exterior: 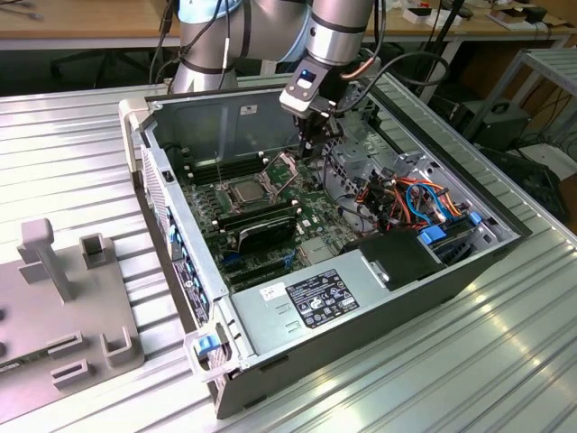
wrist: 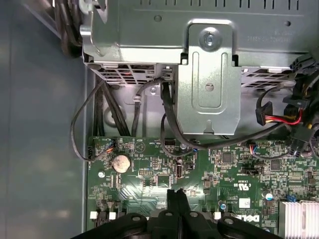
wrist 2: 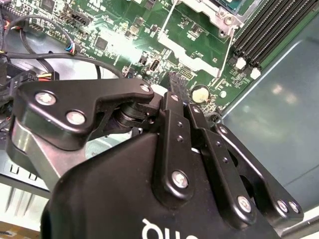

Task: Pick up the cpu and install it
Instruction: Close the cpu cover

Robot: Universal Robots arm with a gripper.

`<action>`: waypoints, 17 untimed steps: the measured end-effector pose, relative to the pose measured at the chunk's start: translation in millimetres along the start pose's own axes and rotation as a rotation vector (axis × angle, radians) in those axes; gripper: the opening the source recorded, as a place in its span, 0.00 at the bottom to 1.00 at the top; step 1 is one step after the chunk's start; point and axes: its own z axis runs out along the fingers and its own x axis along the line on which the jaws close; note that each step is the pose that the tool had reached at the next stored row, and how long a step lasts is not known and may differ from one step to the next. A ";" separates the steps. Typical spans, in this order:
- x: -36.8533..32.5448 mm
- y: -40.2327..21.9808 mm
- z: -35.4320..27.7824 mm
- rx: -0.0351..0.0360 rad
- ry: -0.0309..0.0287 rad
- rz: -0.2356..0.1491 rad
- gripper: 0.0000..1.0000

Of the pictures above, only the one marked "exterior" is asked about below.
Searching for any wooden desk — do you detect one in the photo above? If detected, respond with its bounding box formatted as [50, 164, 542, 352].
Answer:
[0, 0, 577, 51]

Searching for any small white box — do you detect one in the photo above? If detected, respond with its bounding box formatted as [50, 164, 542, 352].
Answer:
[402, 6, 434, 23]

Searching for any grey parts rack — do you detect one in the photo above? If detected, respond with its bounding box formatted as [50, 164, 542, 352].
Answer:
[0, 218, 146, 411]

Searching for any silver CPU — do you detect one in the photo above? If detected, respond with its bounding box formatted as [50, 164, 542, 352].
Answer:
[230, 181, 263, 205]

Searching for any orange power wire bundle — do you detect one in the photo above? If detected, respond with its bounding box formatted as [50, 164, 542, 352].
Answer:
[355, 174, 465, 232]

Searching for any brown cardboard tray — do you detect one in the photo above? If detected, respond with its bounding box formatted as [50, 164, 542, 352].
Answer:
[489, 8, 527, 29]

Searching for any black graphics card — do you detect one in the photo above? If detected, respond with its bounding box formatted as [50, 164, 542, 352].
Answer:
[234, 215, 299, 254]

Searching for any black plastic shroud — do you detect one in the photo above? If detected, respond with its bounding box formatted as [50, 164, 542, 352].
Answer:
[340, 228, 445, 292]

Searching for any silver power supply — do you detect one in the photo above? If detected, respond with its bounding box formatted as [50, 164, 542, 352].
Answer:
[228, 250, 393, 357]

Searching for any black expansion slot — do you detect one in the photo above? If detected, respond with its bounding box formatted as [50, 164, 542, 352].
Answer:
[227, 269, 290, 290]
[222, 257, 286, 274]

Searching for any grey slatted metal table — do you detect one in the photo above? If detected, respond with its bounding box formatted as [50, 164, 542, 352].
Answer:
[493, 47, 577, 152]

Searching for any silver chipset heatsink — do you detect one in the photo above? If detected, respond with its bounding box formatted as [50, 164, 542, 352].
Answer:
[300, 237, 334, 266]

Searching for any black wire with white plug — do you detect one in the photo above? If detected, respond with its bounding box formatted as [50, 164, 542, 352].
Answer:
[160, 141, 190, 158]

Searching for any blue disk carrier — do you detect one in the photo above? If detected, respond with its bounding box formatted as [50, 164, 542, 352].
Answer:
[417, 226, 448, 248]

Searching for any black equipment box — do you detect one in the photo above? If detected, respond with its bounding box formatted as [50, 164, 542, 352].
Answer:
[459, 99, 531, 150]

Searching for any green motherboard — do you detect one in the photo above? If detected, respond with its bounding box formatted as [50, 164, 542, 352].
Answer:
[178, 151, 378, 292]

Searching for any CPU socket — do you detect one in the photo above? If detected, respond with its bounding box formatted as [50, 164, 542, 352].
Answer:
[215, 177, 276, 214]

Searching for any blue data wire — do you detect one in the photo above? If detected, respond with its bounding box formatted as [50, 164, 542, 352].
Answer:
[404, 181, 452, 225]

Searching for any blue case latch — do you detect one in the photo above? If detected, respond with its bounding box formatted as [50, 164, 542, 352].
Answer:
[193, 336, 217, 358]

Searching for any white camera on black bracket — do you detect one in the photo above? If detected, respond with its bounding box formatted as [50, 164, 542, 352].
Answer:
[278, 66, 330, 115]

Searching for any blue retention clip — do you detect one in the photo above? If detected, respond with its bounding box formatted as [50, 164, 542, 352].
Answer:
[165, 205, 178, 262]

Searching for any silver drive cage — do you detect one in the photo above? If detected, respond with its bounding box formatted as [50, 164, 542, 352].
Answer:
[331, 82, 435, 234]

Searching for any green RAM stick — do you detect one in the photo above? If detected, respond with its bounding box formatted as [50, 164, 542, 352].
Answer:
[0, 349, 50, 374]

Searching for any grey PC case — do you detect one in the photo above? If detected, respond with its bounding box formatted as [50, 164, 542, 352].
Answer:
[117, 78, 534, 420]

